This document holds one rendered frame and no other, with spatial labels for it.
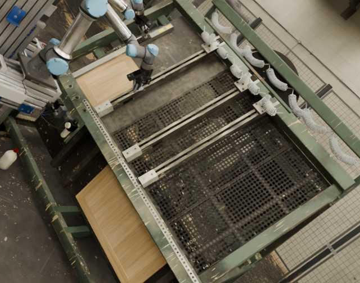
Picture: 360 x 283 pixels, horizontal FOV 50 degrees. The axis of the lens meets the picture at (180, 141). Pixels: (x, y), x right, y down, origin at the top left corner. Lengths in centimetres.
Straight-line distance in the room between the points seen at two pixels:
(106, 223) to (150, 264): 49
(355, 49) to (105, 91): 560
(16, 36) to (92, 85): 88
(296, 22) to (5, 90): 689
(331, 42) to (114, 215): 600
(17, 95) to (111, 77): 103
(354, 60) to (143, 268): 591
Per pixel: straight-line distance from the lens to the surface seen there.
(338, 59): 785
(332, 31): 815
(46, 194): 323
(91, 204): 319
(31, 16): 250
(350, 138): 331
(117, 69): 326
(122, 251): 302
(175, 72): 312
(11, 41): 257
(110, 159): 281
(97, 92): 316
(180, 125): 283
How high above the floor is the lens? 202
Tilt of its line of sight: 16 degrees down
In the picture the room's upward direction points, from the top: 47 degrees clockwise
